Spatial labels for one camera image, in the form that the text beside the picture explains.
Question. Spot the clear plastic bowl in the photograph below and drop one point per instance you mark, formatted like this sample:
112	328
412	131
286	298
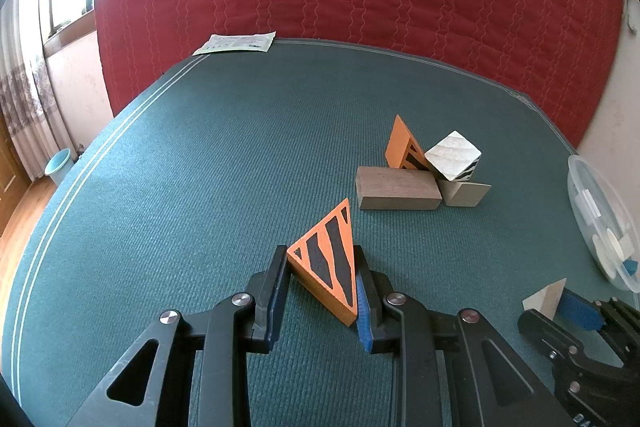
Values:
580	179

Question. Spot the orange striped wedge block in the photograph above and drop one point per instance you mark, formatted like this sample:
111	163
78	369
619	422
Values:
397	147

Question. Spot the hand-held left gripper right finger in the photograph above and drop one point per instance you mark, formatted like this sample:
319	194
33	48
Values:
364	322

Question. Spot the orange striped triangle block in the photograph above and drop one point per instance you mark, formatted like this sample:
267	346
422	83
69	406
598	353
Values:
325	267

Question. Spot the white striped cube block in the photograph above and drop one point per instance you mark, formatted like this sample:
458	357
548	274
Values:
452	154

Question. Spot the patterned curtain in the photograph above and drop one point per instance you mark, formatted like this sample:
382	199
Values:
25	97

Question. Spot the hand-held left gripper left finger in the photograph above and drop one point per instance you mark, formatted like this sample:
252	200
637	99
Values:
280	302

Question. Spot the brown wooden rectangular block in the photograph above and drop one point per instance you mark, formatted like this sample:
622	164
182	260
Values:
395	189

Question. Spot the beige wooden wedge block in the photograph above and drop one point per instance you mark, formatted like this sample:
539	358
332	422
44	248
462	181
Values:
545	299
465	194

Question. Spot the white paper leaflet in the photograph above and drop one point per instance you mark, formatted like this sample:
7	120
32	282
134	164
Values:
235	43

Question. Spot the wooden cabinet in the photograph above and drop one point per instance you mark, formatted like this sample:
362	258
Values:
7	167

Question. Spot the teal waste bin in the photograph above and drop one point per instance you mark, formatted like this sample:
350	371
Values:
57	167

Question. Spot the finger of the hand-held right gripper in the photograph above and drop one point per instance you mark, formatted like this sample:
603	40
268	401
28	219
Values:
547	334
580	312

